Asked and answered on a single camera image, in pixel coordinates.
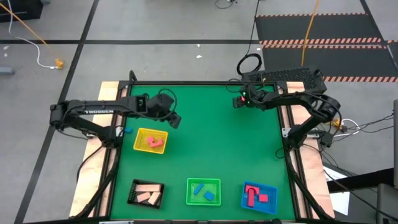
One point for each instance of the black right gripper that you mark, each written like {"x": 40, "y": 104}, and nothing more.
{"x": 254, "y": 98}

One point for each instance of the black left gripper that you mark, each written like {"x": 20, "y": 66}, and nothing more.
{"x": 160, "y": 105}

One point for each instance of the salmon pink rectangular block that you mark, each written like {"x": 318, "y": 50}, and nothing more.
{"x": 157, "y": 143}

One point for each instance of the blue rectangular block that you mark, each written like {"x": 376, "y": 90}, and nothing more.
{"x": 198, "y": 189}

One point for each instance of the blue cube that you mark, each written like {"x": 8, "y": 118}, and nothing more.
{"x": 209, "y": 195}
{"x": 128, "y": 130}

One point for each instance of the red rectangular block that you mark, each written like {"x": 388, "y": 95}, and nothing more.
{"x": 251, "y": 199}

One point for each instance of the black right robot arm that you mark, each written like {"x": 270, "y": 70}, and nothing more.
{"x": 298, "y": 98}

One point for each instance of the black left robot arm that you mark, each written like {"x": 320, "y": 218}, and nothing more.
{"x": 93, "y": 109}

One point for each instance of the yellow plastic basket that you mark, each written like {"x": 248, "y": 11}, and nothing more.
{"x": 141, "y": 146}

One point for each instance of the black keyboard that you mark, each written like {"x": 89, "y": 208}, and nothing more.
{"x": 280, "y": 75}

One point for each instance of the wooden side board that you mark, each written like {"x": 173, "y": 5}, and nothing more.
{"x": 312, "y": 165}
{"x": 107, "y": 93}

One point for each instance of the green plastic basket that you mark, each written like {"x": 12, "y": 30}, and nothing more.
{"x": 214, "y": 186}

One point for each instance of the black plastic basket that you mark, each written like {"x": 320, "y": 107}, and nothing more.
{"x": 132, "y": 196}

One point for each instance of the black power adapter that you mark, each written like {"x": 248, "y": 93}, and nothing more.
{"x": 326, "y": 139}

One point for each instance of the yellow power plug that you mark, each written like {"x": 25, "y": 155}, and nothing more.
{"x": 337, "y": 124}

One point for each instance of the blue plastic basket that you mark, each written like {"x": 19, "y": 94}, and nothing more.
{"x": 267, "y": 208}

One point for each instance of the black hazard striped floor mat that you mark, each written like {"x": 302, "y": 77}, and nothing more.
{"x": 342, "y": 28}

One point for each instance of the white paper sheet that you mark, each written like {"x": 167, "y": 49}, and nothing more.
{"x": 340, "y": 202}

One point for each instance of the black beam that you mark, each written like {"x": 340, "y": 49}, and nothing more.
{"x": 360, "y": 180}

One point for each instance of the grey flat object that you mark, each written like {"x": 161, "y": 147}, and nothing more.
{"x": 6, "y": 70}

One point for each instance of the grey box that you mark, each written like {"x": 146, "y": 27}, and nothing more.
{"x": 388, "y": 202}

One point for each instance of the black cabinet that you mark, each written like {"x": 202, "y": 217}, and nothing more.
{"x": 18, "y": 11}

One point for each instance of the black table frame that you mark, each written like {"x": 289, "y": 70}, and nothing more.
{"x": 186, "y": 83}

